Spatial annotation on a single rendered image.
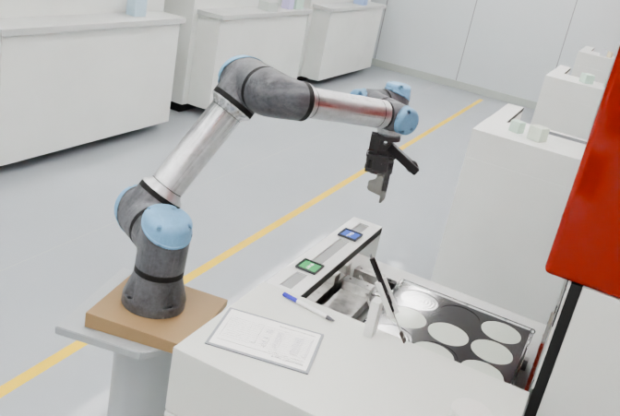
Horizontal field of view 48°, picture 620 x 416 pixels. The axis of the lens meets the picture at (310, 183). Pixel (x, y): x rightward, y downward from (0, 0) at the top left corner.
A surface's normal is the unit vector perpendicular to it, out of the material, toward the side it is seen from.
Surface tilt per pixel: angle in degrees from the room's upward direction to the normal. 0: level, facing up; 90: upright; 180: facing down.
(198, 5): 90
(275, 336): 0
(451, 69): 90
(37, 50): 90
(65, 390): 0
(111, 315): 3
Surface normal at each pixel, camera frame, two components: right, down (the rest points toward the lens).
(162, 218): 0.30, -0.86
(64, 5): 0.88, 0.31
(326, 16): -0.44, 0.24
